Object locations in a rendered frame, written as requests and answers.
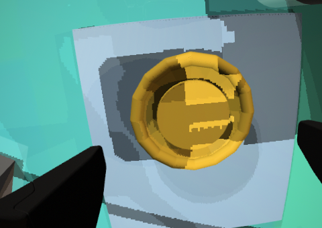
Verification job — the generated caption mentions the yellow plate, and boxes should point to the yellow plate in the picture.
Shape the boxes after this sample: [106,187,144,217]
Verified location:
[129,52,254,170]

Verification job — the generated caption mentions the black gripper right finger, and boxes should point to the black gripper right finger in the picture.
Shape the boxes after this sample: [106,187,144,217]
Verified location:
[297,120,322,183]

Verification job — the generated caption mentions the pale blue square mat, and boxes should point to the pale blue square mat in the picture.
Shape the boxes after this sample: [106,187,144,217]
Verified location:
[72,13,303,228]

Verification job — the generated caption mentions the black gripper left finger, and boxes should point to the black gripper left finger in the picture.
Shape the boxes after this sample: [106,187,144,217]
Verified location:
[0,146,107,228]

